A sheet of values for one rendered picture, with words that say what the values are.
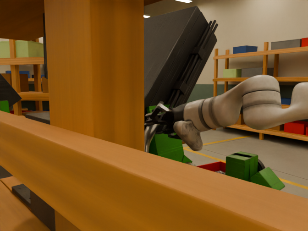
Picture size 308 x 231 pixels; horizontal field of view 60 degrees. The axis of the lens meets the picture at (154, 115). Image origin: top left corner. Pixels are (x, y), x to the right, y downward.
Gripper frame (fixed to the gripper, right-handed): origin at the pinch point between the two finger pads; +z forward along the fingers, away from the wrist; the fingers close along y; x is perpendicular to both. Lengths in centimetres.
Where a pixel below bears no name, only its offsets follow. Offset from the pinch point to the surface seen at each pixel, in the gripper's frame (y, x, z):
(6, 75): 42, -121, 335
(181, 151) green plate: -14.9, -2.3, 2.8
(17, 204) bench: 1, 29, 60
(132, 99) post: 20.9, 17.3, -25.1
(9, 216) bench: 3, 34, 52
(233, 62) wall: -321, -559, 309
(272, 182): -16.6, 7.6, -27.0
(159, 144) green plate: -6.1, 1.5, 2.8
